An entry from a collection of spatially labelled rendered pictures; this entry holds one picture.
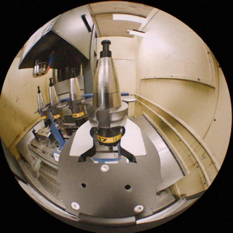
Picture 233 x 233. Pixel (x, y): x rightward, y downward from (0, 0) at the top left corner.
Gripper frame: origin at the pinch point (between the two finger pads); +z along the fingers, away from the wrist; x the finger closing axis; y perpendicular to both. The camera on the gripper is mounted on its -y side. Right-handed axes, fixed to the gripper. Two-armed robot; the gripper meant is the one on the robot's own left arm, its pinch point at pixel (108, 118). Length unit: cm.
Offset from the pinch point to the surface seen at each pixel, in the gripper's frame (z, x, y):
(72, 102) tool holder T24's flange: 7.1, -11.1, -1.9
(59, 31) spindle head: 13, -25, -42
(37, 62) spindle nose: 20, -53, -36
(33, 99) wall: 65, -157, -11
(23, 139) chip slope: 2, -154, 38
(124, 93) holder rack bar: 12.9, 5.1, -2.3
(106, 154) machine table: 9.5, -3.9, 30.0
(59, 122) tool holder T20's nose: 7.6, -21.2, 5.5
